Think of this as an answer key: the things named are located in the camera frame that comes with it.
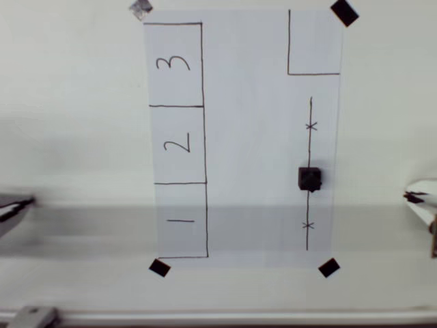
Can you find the silver grey tape piece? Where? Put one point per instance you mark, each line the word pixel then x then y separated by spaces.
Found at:
pixel 140 9

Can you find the white paper sheet drawn boxes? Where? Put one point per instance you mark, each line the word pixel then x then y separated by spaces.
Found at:
pixel 246 68

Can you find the grey table clamp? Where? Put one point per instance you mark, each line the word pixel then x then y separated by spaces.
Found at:
pixel 34 316

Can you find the black cube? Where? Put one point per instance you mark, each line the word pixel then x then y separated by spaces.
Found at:
pixel 310 178

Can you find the black tape piece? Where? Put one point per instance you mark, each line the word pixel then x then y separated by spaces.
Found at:
pixel 345 12
pixel 329 267
pixel 159 267

